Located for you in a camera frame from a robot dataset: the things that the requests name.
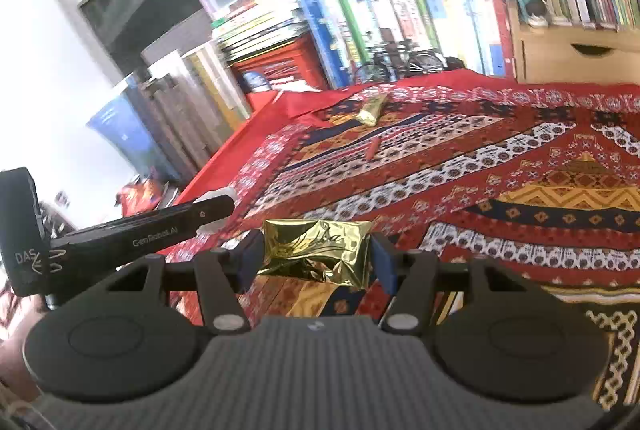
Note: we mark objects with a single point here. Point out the person's left forearm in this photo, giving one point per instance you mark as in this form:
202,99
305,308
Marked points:
17,350

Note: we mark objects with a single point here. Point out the wooden drawer box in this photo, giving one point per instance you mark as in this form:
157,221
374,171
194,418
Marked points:
575,54

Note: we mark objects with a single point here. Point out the folded gold foil wrapper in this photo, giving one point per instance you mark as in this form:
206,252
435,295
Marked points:
372,109

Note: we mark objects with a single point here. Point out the blue cap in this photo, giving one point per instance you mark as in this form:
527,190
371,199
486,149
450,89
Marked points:
256,82

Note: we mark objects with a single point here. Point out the row of brown spine books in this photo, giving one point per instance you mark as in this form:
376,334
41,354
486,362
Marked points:
195,109

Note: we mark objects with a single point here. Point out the stack of flat colourful books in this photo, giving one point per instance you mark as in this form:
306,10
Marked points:
260,32

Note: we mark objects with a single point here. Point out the red snack bag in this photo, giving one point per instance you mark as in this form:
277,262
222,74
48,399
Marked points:
139,197

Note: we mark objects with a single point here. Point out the miniature black bicycle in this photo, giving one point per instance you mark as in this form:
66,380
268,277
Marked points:
400,62

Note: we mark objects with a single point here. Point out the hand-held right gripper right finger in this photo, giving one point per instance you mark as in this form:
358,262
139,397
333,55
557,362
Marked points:
384,265

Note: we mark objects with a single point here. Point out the red patterned tablecloth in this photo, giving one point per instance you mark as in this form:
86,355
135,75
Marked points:
450,190

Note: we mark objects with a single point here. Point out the large blue cover book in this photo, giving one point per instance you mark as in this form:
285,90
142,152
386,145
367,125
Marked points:
125,134

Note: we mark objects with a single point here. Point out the gold foil wrapper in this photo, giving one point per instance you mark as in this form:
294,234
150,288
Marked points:
315,252
372,109

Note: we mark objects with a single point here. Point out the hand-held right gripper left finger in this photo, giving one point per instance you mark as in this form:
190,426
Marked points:
248,262

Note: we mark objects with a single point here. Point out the red plastic crate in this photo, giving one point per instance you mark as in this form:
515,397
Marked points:
285,64

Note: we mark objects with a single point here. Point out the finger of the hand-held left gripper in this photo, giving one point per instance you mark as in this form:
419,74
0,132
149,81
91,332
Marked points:
215,212

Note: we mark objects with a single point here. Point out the small black white figurine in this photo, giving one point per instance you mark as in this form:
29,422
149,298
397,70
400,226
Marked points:
536,7

